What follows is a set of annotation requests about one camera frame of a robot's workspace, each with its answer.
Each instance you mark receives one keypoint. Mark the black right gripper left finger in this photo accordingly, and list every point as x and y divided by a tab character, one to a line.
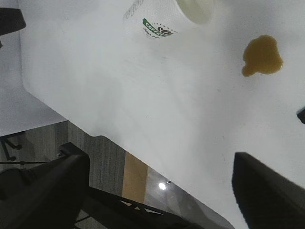
47	195

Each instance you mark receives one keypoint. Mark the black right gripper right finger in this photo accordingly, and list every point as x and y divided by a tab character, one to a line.
269	200

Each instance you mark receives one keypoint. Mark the white paper coffee cup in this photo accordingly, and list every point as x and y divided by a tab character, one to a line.
155	14

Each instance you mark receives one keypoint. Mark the brown coffee spill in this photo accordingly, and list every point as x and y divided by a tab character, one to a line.
262	57

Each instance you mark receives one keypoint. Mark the purple and black cloth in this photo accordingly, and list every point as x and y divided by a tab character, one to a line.
302	115

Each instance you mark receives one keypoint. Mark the black office chair base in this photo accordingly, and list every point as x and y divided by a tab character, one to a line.
8	145

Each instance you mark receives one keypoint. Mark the black metal table frame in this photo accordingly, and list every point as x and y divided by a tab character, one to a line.
114	219

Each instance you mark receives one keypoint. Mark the brown floor tape strip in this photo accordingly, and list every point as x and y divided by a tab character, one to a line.
133	176

